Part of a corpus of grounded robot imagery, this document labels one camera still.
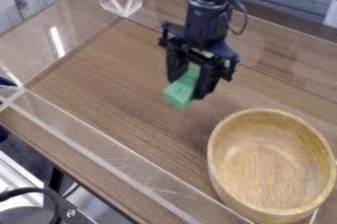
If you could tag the green wooden block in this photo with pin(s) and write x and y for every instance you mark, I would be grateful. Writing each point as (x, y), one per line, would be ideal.
(178, 93)

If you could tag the brown wooden bowl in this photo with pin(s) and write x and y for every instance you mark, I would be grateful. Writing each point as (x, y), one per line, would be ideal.
(271, 165)

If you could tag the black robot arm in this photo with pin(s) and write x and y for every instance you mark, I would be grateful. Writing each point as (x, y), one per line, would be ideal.
(211, 12)

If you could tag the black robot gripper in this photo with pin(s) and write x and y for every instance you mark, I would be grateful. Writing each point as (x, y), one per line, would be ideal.
(185, 41)

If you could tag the clear acrylic wall panel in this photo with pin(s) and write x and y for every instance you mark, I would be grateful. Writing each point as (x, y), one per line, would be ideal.
(143, 190)

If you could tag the black table leg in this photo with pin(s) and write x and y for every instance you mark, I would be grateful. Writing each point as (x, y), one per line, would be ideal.
(57, 180)

